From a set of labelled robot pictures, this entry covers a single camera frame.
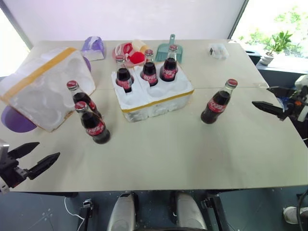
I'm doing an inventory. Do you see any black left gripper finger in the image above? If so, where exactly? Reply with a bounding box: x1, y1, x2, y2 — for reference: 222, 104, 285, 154
27, 152, 61, 181
8, 141, 40, 160

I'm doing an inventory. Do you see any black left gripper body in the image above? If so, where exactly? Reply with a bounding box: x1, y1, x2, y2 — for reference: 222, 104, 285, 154
0, 152, 29, 189

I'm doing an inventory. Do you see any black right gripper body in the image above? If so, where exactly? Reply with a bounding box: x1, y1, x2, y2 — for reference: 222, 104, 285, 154
278, 85, 308, 120

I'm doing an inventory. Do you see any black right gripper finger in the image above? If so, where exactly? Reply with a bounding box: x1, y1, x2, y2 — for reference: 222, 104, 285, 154
266, 86, 296, 98
251, 101, 289, 122

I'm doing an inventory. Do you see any glass cola bottle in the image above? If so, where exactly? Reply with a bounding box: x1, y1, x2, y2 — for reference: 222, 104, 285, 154
115, 54, 135, 94
74, 101, 112, 145
66, 80, 102, 119
140, 49, 159, 87
200, 78, 239, 125
159, 44, 180, 83

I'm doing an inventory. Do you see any white foam lid yellow tape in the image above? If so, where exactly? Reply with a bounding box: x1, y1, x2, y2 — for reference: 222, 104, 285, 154
0, 46, 97, 133

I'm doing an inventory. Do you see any clear plastic packet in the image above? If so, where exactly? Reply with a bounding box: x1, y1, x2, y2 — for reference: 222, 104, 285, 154
208, 43, 230, 60

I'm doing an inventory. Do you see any white foam bottle tray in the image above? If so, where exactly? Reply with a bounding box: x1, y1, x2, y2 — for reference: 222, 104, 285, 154
111, 64, 195, 124

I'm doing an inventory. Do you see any green potted plant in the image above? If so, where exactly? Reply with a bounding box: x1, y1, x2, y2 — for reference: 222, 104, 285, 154
260, 30, 294, 66

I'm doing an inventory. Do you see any black table leg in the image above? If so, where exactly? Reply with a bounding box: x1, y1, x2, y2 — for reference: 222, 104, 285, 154
201, 196, 229, 231
78, 198, 94, 231

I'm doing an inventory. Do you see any silver robot left leg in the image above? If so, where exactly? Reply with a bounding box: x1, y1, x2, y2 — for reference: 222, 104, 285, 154
106, 192, 136, 231

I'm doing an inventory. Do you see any silver robot leg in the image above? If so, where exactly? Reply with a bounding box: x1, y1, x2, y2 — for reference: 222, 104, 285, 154
174, 192, 208, 231
106, 192, 136, 231

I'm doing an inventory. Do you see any white shoe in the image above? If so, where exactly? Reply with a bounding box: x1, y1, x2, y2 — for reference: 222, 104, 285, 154
282, 206, 307, 225

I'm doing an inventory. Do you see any teal plastic dustpan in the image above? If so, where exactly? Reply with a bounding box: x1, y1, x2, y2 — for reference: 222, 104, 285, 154
154, 34, 186, 64

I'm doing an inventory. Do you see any purple tissue pack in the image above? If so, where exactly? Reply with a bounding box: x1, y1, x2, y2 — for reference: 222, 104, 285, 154
80, 36, 106, 61

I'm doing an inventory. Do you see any pink plastic plate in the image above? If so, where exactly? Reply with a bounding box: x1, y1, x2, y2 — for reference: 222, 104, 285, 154
113, 41, 148, 68

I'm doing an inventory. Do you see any silver robot right leg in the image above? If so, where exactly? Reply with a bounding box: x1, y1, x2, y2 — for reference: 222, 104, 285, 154
174, 192, 208, 231

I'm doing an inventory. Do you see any red scrub ball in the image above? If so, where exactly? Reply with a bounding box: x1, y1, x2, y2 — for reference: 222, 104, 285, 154
129, 51, 146, 64

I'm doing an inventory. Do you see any pale yellow sponge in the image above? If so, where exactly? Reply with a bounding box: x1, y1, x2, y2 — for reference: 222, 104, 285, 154
131, 38, 148, 51

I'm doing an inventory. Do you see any white cable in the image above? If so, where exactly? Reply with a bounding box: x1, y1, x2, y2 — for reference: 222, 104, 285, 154
64, 196, 85, 220

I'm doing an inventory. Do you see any black cable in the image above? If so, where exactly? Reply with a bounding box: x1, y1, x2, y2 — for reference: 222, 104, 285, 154
296, 192, 308, 231

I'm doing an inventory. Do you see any white cord loop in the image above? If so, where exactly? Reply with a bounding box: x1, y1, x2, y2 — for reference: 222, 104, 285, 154
115, 43, 133, 60

